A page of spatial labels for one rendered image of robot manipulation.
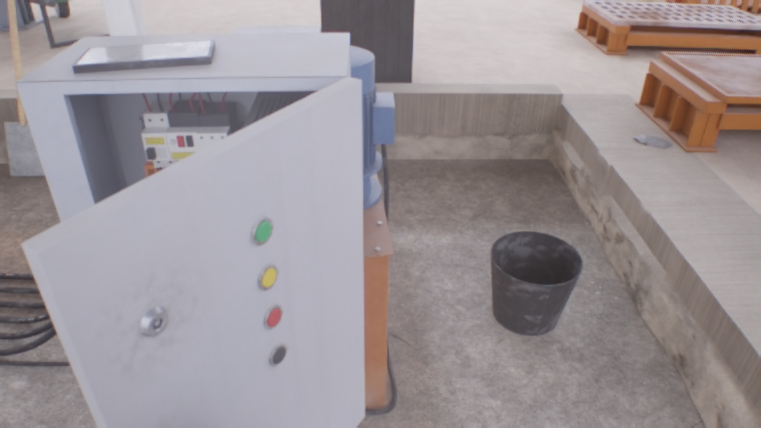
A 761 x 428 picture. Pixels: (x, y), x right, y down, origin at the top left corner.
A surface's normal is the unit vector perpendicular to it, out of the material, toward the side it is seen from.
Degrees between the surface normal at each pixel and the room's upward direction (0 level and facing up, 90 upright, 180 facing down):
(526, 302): 98
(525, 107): 90
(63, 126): 90
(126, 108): 90
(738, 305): 0
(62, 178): 90
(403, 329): 0
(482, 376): 0
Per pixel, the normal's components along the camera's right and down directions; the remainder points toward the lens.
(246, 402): 0.85, 0.28
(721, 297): 0.01, -0.84
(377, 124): 0.03, 0.54
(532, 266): -0.29, 0.38
